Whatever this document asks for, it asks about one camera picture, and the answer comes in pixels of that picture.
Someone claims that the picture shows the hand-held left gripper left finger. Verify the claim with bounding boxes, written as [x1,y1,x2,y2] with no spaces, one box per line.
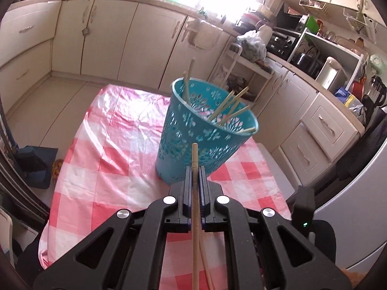
[33,166,194,290]

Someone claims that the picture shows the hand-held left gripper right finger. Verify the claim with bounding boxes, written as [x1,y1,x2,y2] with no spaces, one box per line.
[198,167,353,290]

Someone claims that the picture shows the turquoise perforated plastic basket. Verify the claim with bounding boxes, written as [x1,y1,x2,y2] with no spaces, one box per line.
[155,77,259,185]

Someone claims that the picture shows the person's right forearm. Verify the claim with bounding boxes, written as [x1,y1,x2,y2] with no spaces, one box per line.
[339,267,368,290]

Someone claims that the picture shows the white board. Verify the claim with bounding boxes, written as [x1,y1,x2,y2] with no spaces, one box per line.
[257,143,303,194]

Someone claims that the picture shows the white refrigerator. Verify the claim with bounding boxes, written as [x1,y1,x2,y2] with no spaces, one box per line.
[302,145,387,272]

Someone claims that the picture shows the dark cloth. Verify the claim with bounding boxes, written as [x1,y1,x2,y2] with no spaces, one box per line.
[335,106,387,182]

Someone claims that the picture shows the pink checkered plastic tablecloth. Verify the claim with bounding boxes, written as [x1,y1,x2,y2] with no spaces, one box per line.
[39,85,292,290]

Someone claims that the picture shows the cream drawer cabinet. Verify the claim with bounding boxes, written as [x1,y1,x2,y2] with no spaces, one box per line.
[254,63,365,188]

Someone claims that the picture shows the dark pan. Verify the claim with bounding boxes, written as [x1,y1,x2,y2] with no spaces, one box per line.
[227,75,256,100]

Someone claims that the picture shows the blue box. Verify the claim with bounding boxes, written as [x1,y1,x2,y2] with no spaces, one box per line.
[335,86,354,99]

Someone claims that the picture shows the white trolley rack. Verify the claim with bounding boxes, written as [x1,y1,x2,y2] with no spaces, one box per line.
[210,44,274,109]

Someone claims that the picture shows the red pot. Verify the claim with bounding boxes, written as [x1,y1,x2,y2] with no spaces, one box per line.
[351,80,366,97]

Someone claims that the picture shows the yellow patterned slipper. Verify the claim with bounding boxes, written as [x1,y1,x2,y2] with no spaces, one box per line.
[51,159,64,185]

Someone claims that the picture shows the black blender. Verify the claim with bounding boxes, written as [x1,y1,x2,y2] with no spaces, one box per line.
[361,75,387,118]

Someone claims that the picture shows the white electric kettle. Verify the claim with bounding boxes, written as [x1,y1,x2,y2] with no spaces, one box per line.
[316,57,348,90]

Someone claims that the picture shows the black cooking pot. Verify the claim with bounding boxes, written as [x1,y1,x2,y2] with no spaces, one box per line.
[293,51,322,73]

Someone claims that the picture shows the filled clear plastic bag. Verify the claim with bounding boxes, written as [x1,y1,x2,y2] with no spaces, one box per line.
[236,30,268,64]

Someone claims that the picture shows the white door-hung bin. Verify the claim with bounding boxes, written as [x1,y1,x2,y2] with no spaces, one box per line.
[184,18,223,50]

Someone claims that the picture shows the dark blue dustpan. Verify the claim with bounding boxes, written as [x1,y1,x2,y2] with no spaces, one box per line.
[15,145,59,189]

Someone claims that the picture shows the cream kitchen base cabinet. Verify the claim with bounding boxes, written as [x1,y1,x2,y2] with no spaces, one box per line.
[0,0,62,109]
[51,0,233,97]

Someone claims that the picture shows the black toaster oven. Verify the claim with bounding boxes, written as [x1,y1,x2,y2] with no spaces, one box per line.
[268,27,298,61]

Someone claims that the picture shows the white counter shelf rack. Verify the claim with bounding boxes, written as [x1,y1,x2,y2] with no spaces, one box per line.
[287,27,368,91]

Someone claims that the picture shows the person's black pants leg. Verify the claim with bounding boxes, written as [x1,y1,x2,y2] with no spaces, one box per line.
[16,232,52,278]

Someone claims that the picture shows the stacked food containers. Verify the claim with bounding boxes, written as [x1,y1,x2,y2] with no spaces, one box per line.
[242,3,274,28]

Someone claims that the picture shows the green cutting board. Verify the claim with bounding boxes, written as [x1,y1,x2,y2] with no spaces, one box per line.
[304,15,322,35]

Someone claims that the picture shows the black microwave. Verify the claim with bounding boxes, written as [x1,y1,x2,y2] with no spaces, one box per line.
[276,1,306,32]

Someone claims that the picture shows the grey sliding door frame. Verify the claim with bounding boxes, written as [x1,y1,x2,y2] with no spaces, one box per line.
[0,97,49,227]

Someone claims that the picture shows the large wire hanging basket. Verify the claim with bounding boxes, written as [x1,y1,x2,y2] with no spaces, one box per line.
[343,7,378,41]

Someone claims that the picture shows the small wire hanging basket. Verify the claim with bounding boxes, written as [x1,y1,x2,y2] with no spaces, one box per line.
[299,0,330,17]

